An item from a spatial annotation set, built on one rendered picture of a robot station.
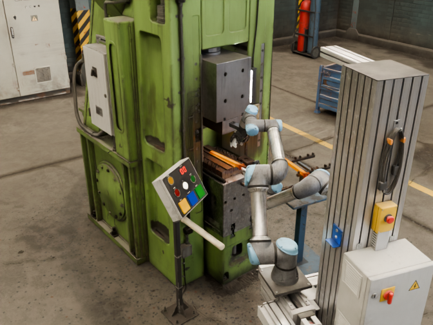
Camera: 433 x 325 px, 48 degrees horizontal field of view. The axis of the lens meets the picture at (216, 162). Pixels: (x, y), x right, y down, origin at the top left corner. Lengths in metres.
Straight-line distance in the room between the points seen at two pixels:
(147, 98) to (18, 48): 4.82
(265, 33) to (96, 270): 2.31
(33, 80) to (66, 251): 4.29
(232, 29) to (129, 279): 2.10
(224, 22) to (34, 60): 5.29
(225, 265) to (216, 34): 1.73
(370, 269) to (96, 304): 2.29
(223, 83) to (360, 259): 1.50
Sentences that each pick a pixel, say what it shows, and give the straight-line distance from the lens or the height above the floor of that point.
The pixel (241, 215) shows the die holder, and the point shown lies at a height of 0.60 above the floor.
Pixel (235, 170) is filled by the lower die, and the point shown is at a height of 0.95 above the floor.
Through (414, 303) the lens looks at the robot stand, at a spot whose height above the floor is 1.02.
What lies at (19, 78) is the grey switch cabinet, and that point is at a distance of 8.26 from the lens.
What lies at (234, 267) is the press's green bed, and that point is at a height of 0.13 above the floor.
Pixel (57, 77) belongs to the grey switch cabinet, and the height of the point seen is 0.31.
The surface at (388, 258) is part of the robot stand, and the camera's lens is 2.36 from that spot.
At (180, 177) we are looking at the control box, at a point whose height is 1.14.
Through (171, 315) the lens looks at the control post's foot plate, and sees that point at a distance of 3.73.
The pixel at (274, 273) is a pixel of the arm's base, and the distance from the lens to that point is 2.75.
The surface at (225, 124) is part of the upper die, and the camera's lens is 3.34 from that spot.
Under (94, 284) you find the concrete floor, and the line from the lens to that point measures 4.12.
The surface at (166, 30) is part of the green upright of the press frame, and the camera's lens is 3.11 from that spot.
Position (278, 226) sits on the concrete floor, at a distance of 4.69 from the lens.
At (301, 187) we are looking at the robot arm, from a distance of 2.97.
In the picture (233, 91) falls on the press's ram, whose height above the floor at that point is 1.55.
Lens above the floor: 2.58
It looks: 26 degrees down
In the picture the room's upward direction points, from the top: straight up
